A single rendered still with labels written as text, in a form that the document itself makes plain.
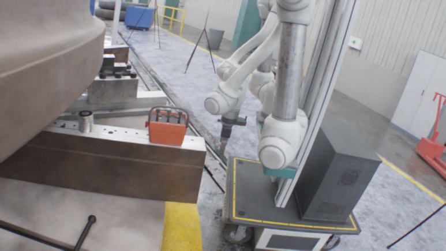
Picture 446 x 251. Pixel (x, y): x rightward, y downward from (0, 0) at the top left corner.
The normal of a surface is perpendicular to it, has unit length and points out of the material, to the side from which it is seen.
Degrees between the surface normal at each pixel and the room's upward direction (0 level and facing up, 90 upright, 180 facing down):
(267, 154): 96
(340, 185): 90
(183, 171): 90
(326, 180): 90
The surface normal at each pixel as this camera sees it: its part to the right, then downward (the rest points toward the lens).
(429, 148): 0.03, 0.44
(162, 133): 0.18, 0.58
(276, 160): -0.42, 0.41
